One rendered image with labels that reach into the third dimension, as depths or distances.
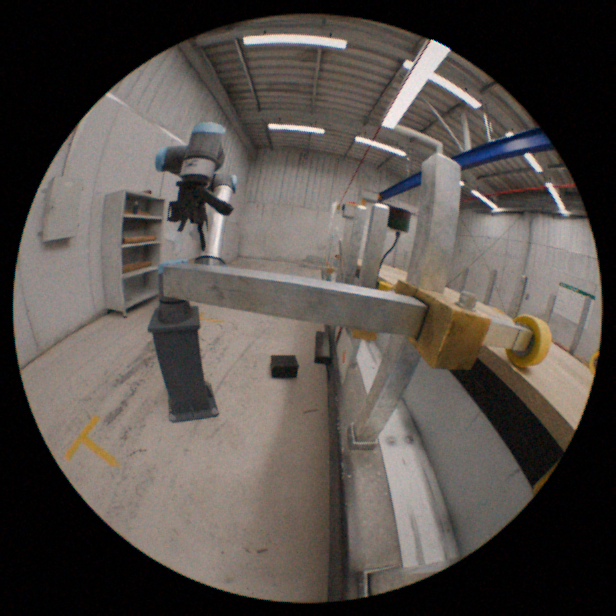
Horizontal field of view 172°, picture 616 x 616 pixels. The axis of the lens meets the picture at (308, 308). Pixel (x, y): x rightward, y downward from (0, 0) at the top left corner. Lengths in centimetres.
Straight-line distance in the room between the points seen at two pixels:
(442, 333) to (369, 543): 27
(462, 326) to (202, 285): 21
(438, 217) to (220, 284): 22
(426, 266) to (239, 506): 103
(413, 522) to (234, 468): 85
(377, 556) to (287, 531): 71
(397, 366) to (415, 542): 34
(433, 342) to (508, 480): 30
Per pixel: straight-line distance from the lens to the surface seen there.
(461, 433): 45
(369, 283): 45
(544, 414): 33
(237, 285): 16
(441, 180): 24
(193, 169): 54
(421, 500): 46
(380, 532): 32
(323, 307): 15
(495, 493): 41
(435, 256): 22
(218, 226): 101
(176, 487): 110
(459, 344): 17
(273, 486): 104
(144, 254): 355
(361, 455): 36
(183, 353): 101
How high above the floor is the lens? 99
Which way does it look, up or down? 18 degrees down
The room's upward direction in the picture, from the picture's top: 9 degrees clockwise
